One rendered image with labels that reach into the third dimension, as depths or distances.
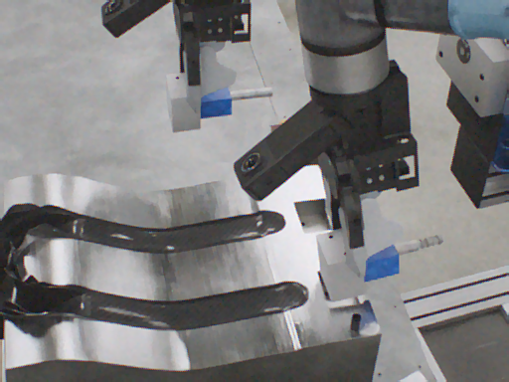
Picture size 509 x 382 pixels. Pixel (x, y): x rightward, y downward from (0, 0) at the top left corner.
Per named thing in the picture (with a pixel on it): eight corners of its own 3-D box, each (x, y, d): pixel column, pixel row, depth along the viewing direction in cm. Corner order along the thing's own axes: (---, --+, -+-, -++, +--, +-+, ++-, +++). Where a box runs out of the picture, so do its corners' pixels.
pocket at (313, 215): (328, 218, 106) (330, 196, 104) (340, 251, 103) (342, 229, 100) (291, 224, 106) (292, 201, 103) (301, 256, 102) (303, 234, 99)
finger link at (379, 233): (414, 277, 86) (403, 193, 83) (357, 292, 86) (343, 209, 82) (405, 263, 89) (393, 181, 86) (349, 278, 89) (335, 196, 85)
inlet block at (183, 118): (266, 96, 115) (267, 63, 111) (275, 120, 111) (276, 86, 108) (167, 107, 113) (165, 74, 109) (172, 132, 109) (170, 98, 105)
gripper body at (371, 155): (421, 194, 83) (415, 86, 76) (334, 216, 82) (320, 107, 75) (395, 150, 89) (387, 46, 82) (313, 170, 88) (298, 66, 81)
